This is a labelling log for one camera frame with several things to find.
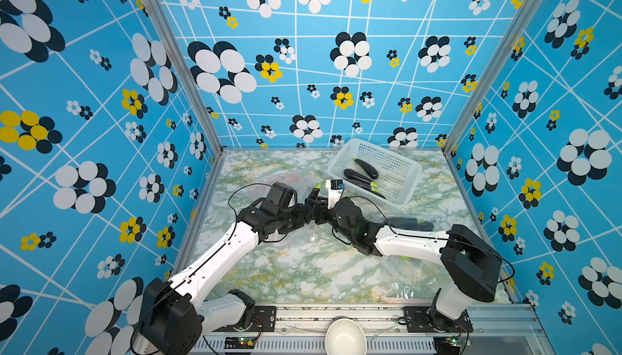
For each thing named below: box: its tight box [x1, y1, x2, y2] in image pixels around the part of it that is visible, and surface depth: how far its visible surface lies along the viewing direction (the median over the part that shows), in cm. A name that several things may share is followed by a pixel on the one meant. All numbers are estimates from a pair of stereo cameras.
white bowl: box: [324, 317, 368, 355], surface depth 70 cm
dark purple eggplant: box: [383, 217, 436, 232], surface depth 96 cm
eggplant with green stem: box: [307, 183, 322, 201], surface depth 84 cm
